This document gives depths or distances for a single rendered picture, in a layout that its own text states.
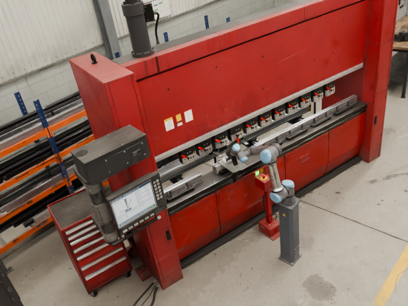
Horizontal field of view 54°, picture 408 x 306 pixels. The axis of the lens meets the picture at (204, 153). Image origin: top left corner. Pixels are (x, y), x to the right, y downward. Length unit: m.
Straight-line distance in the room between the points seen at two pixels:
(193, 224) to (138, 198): 1.24
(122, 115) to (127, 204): 0.69
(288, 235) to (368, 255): 0.92
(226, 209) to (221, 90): 1.32
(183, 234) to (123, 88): 1.78
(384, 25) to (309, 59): 0.98
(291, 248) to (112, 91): 2.38
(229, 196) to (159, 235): 0.91
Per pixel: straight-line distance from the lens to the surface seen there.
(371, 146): 5.78
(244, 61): 3.95
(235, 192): 4.35
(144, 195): 3.12
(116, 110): 3.14
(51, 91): 7.71
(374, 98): 5.43
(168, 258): 4.13
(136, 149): 2.94
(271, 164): 3.57
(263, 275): 4.35
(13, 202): 4.98
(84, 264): 4.20
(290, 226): 4.06
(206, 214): 4.24
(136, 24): 3.37
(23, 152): 5.15
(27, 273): 5.20
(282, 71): 4.33
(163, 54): 3.42
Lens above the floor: 3.31
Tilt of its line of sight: 32 degrees down
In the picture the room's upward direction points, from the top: 9 degrees counter-clockwise
